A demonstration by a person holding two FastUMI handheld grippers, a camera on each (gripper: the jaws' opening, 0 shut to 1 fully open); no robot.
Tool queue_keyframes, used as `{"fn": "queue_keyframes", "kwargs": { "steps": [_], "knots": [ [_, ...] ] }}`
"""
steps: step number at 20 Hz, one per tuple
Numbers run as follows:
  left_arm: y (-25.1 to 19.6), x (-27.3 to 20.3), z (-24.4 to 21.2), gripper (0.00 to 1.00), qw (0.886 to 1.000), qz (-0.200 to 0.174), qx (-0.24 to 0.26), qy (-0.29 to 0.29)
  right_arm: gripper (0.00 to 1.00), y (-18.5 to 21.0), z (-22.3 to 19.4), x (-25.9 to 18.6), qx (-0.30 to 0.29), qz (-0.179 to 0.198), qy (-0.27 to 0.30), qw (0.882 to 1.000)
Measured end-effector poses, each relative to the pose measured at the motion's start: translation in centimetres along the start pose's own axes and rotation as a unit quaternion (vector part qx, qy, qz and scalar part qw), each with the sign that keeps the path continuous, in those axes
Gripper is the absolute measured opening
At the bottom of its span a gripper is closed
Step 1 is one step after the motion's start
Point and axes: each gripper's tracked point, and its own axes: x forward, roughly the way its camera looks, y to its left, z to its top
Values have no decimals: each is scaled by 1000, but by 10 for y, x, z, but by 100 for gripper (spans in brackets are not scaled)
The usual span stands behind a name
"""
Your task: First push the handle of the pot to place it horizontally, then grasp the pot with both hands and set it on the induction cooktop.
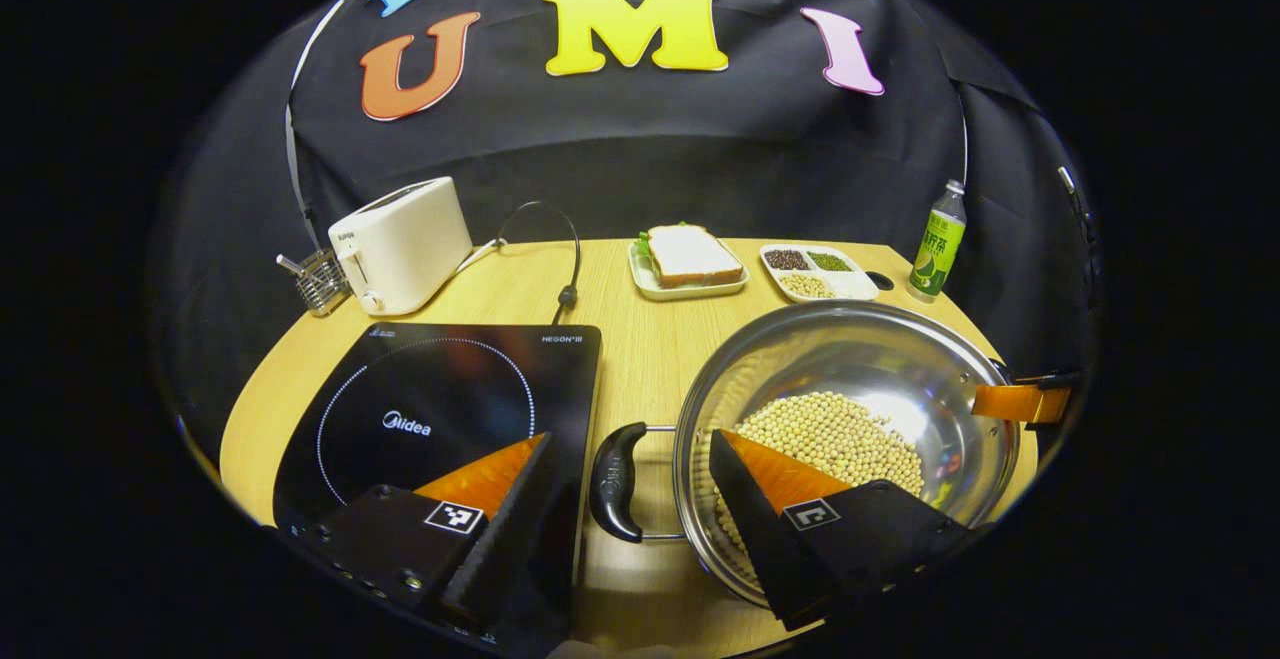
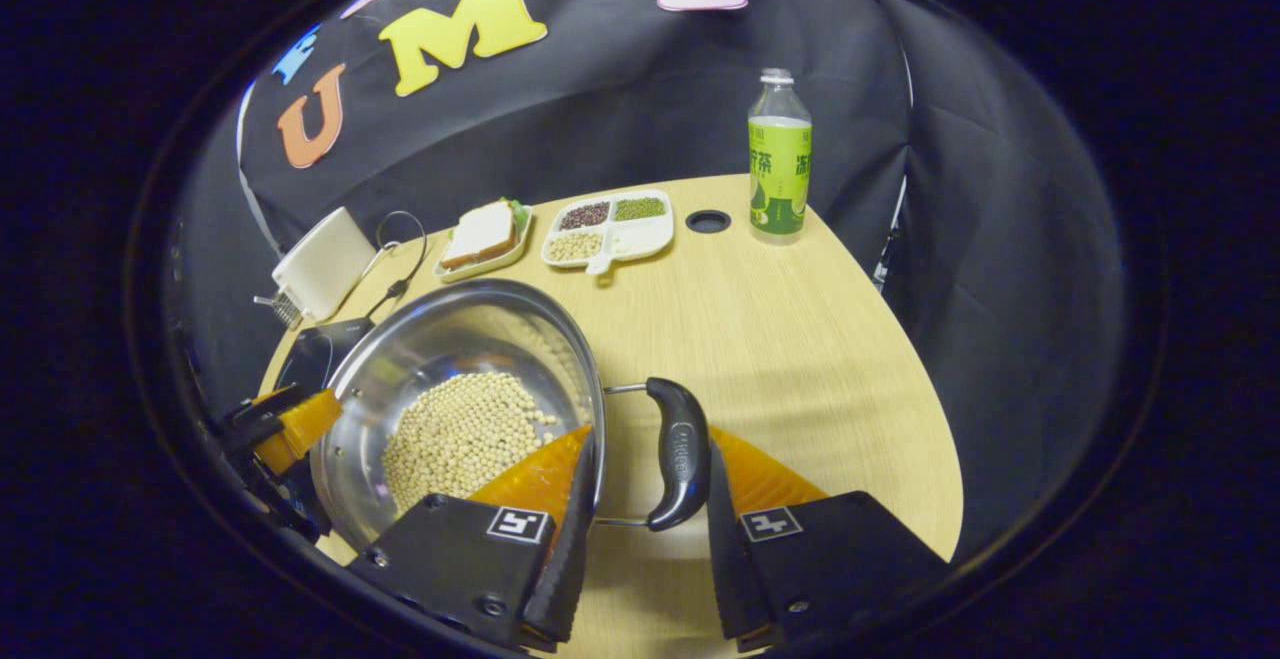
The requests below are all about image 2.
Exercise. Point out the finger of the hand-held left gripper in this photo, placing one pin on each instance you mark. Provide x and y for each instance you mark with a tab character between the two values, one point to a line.
300	424

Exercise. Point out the stainless steel pot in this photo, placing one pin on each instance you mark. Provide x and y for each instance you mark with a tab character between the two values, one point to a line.
450	339

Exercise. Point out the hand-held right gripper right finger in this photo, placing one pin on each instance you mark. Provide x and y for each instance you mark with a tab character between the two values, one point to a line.
725	559

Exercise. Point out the black table grommet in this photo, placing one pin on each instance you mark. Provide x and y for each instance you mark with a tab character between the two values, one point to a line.
708	221

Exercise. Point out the small soybeans heap on plate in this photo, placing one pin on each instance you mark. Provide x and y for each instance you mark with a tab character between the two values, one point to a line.
575	246

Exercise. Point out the green label drink bottle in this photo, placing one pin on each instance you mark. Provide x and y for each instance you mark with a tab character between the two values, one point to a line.
780	169

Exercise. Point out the green beans heap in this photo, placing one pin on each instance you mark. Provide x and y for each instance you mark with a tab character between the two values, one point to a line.
640	208

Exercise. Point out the white divided plate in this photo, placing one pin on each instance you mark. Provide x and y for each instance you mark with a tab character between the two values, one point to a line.
645	236

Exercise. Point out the white toaster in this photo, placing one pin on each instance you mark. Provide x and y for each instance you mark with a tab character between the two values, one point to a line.
325	264

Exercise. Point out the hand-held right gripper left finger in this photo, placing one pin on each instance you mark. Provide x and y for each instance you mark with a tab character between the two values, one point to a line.
570	559

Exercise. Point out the pile of soybeans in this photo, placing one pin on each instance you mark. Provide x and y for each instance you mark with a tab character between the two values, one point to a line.
460	429

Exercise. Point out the pale green rectangular plate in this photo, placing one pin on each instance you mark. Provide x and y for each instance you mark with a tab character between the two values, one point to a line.
515	247

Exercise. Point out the black induction cooktop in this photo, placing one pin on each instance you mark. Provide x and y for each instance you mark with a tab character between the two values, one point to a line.
320	349

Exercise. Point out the red beans heap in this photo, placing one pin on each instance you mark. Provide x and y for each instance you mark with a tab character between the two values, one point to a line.
585	215

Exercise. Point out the white bread sandwich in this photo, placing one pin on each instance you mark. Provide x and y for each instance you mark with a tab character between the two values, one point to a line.
482	234

